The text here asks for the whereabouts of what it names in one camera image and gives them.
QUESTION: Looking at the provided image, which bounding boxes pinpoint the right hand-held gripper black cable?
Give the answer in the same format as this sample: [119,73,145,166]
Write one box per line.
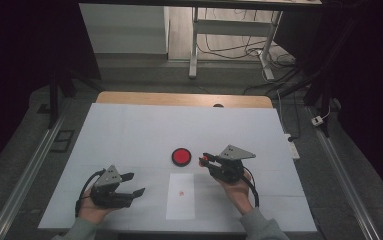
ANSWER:
[242,166,261,209]

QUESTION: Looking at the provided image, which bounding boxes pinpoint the tangle of floor cables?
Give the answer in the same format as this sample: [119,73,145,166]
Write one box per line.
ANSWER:
[197,8,297,96]

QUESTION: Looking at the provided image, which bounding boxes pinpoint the round red ink pad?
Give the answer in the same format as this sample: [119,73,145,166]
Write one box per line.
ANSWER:
[171,147,193,168]

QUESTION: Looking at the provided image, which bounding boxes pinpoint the left hand-held gripper black cable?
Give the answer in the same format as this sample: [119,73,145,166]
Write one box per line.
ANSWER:
[74,168,107,218]

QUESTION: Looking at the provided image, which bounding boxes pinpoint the white-legged desk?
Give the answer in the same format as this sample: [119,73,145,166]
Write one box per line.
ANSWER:
[78,0,323,81]

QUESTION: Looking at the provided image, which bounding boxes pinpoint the black stand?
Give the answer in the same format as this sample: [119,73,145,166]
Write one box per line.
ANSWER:
[275,16,363,138]
[37,63,103,130]

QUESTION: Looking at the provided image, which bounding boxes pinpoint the white power strip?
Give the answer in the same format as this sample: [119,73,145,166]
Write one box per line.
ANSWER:
[283,133,301,160]

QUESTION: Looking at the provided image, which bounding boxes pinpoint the person's right hand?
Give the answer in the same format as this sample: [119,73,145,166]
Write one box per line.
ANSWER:
[213,169,255,216]

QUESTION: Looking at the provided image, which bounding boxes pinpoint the hand-held gripper black cable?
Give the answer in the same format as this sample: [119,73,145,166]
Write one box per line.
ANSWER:
[74,168,107,218]
[242,166,261,209]

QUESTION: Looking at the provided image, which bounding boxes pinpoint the white paper sheet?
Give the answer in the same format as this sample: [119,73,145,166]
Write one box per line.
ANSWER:
[165,172,196,221]

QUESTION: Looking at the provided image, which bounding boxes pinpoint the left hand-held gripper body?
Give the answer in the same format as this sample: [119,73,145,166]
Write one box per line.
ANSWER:
[89,164,135,210]

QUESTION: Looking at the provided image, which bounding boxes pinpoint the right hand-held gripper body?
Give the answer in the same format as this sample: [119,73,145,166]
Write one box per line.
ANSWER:
[208,144,257,184]

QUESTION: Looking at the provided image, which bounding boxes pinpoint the person's left hand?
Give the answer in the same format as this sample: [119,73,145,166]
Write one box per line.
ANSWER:
[78,191,121,225]

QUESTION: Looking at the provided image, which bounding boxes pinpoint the white cabinet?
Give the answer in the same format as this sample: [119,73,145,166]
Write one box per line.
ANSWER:
[78,3,170,55]

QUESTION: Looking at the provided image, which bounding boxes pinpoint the dark curtain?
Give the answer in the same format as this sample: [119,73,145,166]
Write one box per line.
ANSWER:
[275,0,383,209]
[0,0,101,183]

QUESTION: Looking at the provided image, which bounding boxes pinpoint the large white table cover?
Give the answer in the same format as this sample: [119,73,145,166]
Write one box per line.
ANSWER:
[38,102,317,233]

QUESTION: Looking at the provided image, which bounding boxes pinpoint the small white adapter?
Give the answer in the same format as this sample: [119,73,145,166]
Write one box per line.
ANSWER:
[311,105,332,127]

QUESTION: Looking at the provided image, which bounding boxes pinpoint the metal floor rail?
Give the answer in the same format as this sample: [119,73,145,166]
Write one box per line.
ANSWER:
[307,106,382,240]
[0,109,70,240]

